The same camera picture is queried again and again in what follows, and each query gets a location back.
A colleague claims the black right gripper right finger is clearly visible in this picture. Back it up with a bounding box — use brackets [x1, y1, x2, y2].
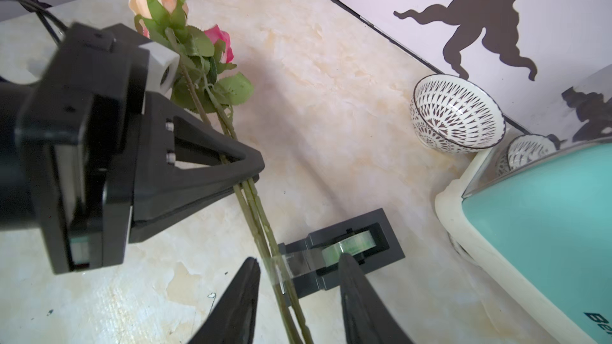
[339, 253, 414, 344]

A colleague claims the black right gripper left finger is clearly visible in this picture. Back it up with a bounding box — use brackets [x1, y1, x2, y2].
[189, 257, 261, 343]

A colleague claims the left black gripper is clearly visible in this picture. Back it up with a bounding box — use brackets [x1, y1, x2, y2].
[1, 24, 265, 275]

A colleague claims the clear tape roll green core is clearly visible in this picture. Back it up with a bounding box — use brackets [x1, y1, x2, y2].
[321, 231, 376, 267]

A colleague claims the black tape dispenser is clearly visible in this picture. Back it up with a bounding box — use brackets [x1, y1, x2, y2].
[271, 209, 405, 299]

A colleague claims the peach artificial rose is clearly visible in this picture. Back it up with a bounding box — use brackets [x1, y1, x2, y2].
[128, 0, 314, 343]

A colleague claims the pink artificial rose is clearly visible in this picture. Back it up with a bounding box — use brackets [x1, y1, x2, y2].
[186, 25, 313, 343]

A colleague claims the mint green toaster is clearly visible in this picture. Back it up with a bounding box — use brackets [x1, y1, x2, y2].
[434, 138, 611, 343]

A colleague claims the patterned white bowl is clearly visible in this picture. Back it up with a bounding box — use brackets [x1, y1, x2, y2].
[410, 74, 507, 154]

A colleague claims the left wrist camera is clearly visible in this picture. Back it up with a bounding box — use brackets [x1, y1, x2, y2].
[140, 41, 180, 95]

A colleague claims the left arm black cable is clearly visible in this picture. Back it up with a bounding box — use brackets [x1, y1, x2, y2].
[0, 0, 70, 44]

